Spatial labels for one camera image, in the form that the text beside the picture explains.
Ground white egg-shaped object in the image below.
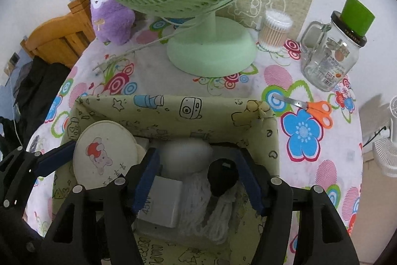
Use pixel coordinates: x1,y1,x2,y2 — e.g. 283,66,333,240
160,141,214,182

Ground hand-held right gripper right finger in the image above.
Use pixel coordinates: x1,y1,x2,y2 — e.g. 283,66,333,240
233,148,362,265

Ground floral tablecloth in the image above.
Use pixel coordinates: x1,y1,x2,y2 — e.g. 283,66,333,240
23,17,363,265

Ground black jacket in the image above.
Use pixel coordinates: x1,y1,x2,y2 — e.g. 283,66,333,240
14,55,72,144

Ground wooden chair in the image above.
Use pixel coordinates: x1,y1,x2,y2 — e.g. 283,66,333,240
20,0,97,68

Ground black power cable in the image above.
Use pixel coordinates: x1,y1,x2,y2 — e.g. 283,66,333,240
361,127,388,148

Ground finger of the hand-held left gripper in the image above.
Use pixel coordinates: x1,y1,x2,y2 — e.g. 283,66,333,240
0,141,76,213

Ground white clip fan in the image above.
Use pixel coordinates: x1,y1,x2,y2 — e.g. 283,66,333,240
372,95,397,177

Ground purple plush toy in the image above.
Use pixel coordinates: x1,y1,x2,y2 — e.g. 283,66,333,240
89,0,136,46

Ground green plastic cup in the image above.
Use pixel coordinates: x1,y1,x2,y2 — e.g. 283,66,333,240
340,0,376,36

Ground small white box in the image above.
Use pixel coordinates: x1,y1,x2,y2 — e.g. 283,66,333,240
136,175,183,228

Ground cotton swab container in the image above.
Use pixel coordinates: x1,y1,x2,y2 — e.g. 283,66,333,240
257,9,294,51

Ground round bunny print mirror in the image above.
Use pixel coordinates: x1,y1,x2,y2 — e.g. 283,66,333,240
73,120,138,190

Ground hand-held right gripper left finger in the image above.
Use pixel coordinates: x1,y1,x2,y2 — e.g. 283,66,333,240
39,147,162,265

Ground green desk fan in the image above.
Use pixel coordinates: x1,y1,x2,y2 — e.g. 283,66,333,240
73,0,275,77

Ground orange scissors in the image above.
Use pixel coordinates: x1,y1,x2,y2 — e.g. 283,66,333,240
272,94,333,129

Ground glass jar mug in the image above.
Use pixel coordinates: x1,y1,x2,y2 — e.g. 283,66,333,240
300,11,368,92

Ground white cord bundle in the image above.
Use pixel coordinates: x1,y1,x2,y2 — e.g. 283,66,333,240
180,172,242,245

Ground green patterned box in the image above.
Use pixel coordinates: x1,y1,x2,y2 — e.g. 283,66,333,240
51,94,281,265

